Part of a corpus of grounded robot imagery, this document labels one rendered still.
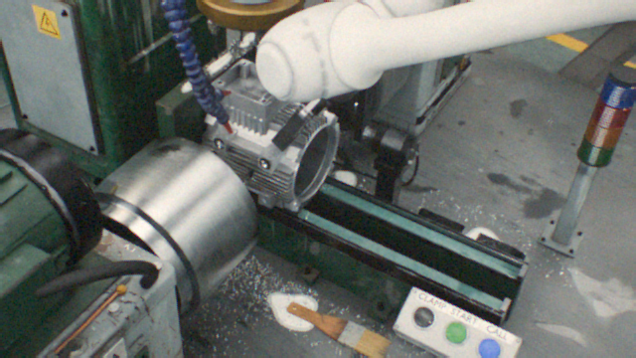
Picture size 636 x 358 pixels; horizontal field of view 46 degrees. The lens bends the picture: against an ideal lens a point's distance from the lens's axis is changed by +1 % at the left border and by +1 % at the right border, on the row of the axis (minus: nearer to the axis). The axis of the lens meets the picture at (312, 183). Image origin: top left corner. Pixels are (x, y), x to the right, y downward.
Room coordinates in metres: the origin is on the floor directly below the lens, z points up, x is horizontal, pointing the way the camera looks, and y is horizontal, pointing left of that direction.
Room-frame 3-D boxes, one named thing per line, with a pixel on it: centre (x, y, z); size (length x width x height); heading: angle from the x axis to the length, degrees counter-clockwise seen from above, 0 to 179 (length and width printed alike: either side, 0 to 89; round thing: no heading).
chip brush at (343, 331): (0.83, -0.06, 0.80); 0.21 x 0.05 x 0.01; 64
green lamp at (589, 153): (1.11, -0.53, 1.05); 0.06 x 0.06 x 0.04
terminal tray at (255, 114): (1.12, 0.12, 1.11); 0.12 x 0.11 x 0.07; 61
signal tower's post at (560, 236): (1.11, -0.53, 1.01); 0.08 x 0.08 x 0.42; 61
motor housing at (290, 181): (1.10, 0.08, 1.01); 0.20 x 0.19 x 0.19; 61
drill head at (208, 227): (0.79, 0.26, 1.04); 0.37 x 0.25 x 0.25; 151
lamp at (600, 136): (1.11, -0.53, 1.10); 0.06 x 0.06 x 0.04
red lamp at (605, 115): (1.11, -0.53, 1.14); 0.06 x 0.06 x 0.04
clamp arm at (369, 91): (1.16, -0.09, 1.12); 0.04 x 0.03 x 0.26; 61
